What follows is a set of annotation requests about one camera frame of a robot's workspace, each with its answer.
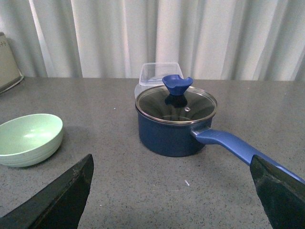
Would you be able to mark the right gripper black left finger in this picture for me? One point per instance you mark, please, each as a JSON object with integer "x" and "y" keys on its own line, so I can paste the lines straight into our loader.
{"x": 59, "y": 205}

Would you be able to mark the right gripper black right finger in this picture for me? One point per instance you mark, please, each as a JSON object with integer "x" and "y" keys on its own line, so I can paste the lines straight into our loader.
{"x": 282, "y": 196}

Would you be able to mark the light green bowl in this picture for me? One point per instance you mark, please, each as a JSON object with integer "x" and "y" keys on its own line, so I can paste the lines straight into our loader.
{"x": 30, "y": 139}

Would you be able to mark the blue saucepan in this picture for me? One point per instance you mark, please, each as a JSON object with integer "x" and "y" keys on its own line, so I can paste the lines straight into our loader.
{"x": 178, "y": 139}

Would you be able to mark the cream toaster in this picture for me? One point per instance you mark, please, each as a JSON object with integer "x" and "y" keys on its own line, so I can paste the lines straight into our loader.
{"x": 10, "y": 75}

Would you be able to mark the glass lid blue knob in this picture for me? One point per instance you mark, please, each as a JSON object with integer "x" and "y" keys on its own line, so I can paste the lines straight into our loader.
{"x": 176, "y": 102}

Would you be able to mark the clear plastic container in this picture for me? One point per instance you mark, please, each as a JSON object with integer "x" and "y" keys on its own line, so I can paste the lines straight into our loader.
{"x": 152, "y": 73}

